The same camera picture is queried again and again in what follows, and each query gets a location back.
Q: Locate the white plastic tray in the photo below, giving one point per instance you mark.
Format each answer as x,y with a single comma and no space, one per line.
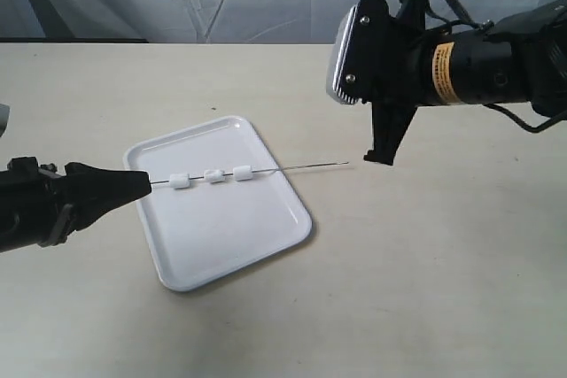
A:
209,230

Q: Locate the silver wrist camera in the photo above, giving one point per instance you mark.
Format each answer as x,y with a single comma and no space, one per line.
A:
4,118
336,68

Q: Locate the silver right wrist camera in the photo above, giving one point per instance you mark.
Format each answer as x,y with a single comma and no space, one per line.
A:
336,68

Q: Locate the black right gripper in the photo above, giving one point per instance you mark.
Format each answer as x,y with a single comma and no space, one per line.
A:
386,46

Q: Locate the thin metal skewer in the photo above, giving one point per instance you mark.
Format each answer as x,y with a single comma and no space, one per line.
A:
288,169

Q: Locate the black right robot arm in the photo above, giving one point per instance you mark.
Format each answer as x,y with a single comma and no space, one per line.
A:
517,68

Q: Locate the white marshmallow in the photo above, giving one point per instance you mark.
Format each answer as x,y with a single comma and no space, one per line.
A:
214,176
179,181
242,173

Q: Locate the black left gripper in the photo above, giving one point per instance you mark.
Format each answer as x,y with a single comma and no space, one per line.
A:
44,208

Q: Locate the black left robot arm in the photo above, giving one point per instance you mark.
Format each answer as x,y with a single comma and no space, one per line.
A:
40,206

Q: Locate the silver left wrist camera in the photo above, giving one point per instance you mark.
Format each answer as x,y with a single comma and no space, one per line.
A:
4,118

